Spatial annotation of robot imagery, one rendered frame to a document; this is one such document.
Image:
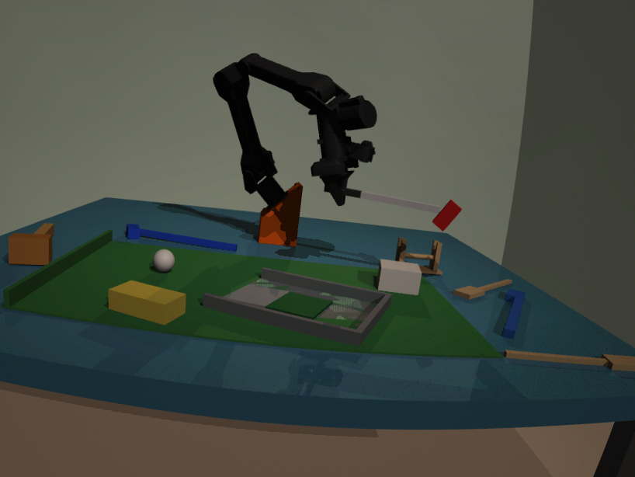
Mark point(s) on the yellow rectangular block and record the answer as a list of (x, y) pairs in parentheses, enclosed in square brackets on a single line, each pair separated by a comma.
[(147, 302)]

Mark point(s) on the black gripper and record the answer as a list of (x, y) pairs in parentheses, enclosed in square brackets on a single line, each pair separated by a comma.
[(333, 167)]

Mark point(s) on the green flat mat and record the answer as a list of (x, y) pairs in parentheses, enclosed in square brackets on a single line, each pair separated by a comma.
[(414, 325)]

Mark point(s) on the grey ball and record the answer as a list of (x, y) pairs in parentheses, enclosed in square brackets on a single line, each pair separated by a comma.
[(163, 260)]

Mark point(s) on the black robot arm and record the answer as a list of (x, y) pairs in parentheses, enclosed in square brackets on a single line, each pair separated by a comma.
[(310, 89)]

